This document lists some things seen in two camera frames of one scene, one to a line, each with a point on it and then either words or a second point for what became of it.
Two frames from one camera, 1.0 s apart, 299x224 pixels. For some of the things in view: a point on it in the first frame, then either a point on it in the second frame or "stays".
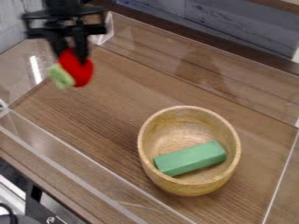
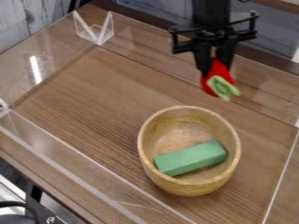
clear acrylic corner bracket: x=101 y=38 stays
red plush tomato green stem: x=69 y=71 to x=219 y=81
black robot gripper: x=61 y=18 to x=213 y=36
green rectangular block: x=189 y=158 stays
